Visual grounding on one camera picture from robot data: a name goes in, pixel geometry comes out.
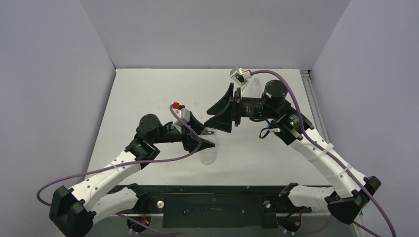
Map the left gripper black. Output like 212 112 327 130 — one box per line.
151 113 215 151

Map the clear plastic bottle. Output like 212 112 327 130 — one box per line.
199 128 220 165

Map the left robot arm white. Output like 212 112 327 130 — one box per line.
49 109 216 237

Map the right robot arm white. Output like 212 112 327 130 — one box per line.
205 80 381 224

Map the clear empty bottle upright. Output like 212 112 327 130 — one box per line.
246 78 262 98

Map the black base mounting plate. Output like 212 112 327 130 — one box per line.
120 186 315 229

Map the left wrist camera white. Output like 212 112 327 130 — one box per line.
173 102 191 132

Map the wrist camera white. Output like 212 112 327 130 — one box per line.
173 102 191 132
230 67 252 97

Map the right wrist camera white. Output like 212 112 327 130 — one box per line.
230 67 252 97

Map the black cable loop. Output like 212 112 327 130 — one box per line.
250 116 282 140

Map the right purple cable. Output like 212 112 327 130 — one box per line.
249 69 397 237

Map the purple cable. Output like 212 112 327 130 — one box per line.
36 104 203 207
249 69 397 237

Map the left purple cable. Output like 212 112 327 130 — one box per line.
36 104 203 207

